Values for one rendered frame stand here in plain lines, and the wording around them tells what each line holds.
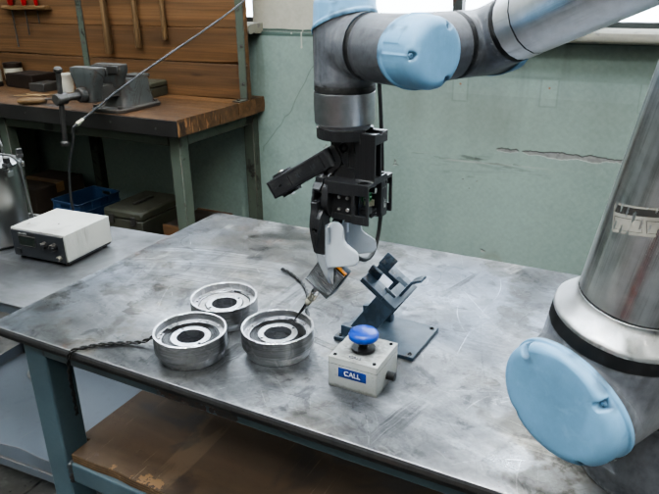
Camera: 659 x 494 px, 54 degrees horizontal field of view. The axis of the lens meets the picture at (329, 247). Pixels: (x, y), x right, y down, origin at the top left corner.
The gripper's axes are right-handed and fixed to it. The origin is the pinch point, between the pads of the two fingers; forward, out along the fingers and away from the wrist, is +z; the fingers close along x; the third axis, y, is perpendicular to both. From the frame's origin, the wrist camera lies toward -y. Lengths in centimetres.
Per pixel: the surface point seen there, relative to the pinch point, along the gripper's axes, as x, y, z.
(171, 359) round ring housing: -15.4, -16.8, 10.9
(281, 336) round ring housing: -1.6, -7.9, 11.9
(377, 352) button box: -3.7, 8.8, 8.6
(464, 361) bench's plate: 6.7, 17.4, 13.2
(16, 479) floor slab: 10, -111, 93
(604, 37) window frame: 149, 10, -20
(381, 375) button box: -5.6, 10.4, 10.7
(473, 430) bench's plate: -7.4, 23.4, 13.2
